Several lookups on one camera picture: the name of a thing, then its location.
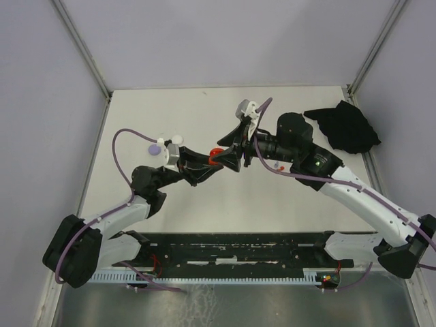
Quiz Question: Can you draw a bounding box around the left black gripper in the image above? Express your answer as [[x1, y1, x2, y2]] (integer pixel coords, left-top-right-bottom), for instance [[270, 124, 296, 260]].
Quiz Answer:
[[154, 145, 224, 190]]

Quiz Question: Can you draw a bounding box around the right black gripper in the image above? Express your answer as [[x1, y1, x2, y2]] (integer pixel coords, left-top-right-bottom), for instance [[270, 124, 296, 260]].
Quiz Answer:
[[211, 119, 297, 172]]

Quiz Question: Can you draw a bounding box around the red earbud charging case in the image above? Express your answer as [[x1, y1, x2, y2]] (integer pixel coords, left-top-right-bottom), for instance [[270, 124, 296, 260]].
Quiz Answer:
[[208, 148, 224, 166]]

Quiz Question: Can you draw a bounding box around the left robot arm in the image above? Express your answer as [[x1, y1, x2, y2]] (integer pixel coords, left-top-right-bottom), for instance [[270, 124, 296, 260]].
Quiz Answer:
[[42, 145, 223, 288]]

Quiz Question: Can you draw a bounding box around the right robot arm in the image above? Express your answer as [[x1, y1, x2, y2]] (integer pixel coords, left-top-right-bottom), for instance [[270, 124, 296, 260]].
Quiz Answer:
[[210, 112, 435, 279]]

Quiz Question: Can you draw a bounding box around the white earbud charging case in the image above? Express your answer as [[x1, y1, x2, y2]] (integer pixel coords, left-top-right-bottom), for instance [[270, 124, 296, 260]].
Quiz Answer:
[[171, 135, 184, 146]]

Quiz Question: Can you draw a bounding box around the purple charging case left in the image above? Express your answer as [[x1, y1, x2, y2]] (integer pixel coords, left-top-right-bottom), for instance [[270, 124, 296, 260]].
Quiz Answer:
[[148, 144, 161, 156]]

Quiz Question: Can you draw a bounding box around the black cloth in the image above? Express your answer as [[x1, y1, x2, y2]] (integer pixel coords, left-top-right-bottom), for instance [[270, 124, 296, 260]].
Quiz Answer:
[[303, 101, 382, 154]]

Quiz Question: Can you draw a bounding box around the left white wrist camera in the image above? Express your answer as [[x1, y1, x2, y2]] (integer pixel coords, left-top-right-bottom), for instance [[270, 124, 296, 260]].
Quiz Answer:
[[157, 138, 180, 172]]

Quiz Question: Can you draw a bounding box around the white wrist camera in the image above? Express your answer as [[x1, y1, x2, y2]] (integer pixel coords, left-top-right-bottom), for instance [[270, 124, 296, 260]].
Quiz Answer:
[[235, 99, 264, 140], [157, 138, 180, 172]]

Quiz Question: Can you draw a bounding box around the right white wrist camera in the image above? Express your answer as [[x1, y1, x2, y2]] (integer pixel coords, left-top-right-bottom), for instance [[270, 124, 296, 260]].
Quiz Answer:
[[235, 99, 264, 140]]

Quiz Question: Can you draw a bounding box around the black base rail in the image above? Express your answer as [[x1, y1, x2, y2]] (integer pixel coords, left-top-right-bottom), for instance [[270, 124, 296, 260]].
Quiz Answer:
[[112, 232, 355, 279]]

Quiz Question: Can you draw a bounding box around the light blue cable duct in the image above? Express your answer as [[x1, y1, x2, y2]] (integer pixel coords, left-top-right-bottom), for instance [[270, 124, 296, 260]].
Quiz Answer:
[[89, 268, 321, 286]]

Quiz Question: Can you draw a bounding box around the left aluminium frame post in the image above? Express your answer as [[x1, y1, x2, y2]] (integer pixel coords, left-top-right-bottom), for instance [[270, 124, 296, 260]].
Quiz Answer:
[[50, 0, 112, 99]]

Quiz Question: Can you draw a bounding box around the aluminium frame post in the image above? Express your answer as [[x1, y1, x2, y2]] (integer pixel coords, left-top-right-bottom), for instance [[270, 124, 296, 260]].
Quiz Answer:
[[347, 0, 410, 97], [50, 0, 112, 99]]

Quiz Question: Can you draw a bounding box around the right aluminium frame post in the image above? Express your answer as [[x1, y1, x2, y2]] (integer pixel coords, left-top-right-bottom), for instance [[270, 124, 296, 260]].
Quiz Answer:
[[347, 0, 410, 97]]

